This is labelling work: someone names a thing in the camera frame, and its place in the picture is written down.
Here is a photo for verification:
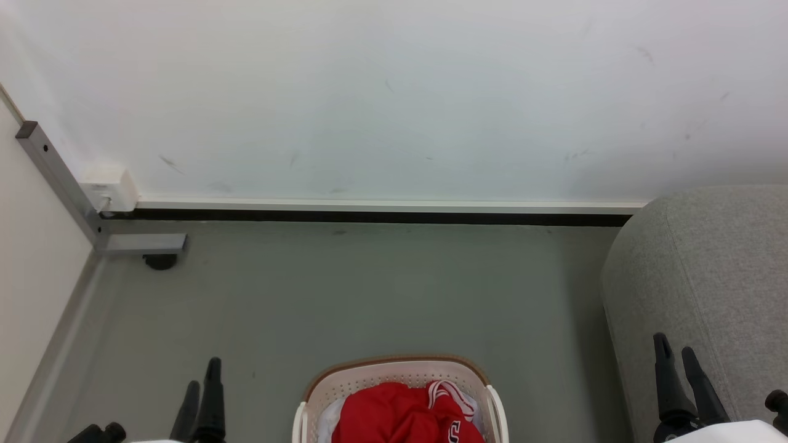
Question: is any grey fabric sofa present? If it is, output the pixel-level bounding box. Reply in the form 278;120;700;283
600;185;788;443

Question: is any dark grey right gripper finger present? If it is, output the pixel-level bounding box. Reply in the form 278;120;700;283
653;333;700;426
680;347;732;425

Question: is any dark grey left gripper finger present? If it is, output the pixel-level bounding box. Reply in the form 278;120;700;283
191;357;227;443
169;380;202;443

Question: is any white plastic junction box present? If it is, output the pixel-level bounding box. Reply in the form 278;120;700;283
80;167;140;214

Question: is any aluminium frame profile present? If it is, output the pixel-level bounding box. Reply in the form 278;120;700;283
15;121;187;257

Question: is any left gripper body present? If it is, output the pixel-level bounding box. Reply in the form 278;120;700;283
66;421;127;443

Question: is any red sports garment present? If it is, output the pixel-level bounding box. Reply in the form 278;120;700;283
331;380;487;443

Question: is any cream perforated laundry basket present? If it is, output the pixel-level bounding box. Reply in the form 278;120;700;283
292;354;510;443

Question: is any white and black baseboard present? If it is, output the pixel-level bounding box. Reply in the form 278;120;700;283
100;198;651;228

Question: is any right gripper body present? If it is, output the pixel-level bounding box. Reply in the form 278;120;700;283
653;389;788;443

